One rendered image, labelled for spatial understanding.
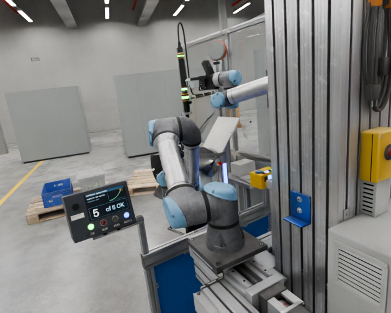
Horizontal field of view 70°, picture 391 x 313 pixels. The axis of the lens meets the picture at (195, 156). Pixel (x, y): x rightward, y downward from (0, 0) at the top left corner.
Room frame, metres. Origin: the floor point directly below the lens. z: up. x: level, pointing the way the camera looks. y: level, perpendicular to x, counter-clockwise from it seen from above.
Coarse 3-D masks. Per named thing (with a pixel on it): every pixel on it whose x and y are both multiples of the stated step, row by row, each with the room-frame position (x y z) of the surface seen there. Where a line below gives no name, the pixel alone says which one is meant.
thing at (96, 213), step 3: (93, 207) 1.08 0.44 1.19; (96, 207) 1.08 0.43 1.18; (99, 207) 1.09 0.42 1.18; (90, 210) 1.07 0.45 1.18; (93, 210) 1.07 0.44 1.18; (96, 210) 1.08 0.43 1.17; (99, 210) 1.08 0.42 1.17; (90, 213) 1.06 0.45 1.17; (93, 213) 1.07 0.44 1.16; (96, 213) 1.07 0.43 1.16; (99, 213) 1.08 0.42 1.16; (102, 213) 1.09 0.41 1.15; (90, 216) 1.06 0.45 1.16; (93, 216) 1.07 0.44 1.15; (96, 216) 1.07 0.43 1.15; (99, 216) 1.08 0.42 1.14; (102, 216) 1.08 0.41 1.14; (93, 219) 1.06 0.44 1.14
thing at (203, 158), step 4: (220, 152) 1.68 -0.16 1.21; (224, 152) 1.64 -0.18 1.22; (200, 156) 1.70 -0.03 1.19; (204, 156) 1.68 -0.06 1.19; (208, 156) 1.66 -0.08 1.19; (212, 156) 1.64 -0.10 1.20; (200, 160) 1.64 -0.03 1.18; (204, 160) 1.62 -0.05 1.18; (208, 160) 1.61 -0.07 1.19; (200, 164) 1.60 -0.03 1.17; (204, 164) 1.58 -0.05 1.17; (208, 164) 1.57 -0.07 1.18; (200, 168) 1.56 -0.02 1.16
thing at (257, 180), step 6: (264, 168) 1.69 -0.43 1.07; (270, 168) 1.68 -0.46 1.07; (252, 174) 1.63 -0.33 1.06; (258, 174) 1.59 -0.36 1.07; (264, 174) 1.58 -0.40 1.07; (270, 174) 1.60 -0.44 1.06; (252, 180) 1.63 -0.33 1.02; (258, 180) 1.58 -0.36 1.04; (258, 186) 1.59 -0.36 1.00; (264, 186) 1.58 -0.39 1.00
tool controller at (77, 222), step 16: (80, 192) 1.11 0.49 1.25; (96, 192) 1.10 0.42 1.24; (112, 192) 1.13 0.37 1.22; (128, 192) 1.16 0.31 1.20; (64, 208) 1.09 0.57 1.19; (80, 208) 1.06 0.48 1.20; (112, 208) 1.11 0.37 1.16; (128, 208) 1.14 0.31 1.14; (80, 224) 1.04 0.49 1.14; (96, 224) 1.06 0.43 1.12; (112, 224) 1.09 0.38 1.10; (128, 224) 1.12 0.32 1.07; (80, 240) 1.01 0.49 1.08
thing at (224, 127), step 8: (216, 120) 2.24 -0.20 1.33; (224, 120) 2.15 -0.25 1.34; (232, 120) 2.08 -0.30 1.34; (216, 128) 2.17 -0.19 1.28; (224, 128) 2.09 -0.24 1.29; (232, 128) 2.02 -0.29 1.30; (208, 136) 2.19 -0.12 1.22; (216, 136) 2.11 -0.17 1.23; (224, 136) 2.03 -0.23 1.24; (208, 144) 2.12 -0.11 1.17; (216, 144) 2.05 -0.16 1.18; (224, 144) 1.97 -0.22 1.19
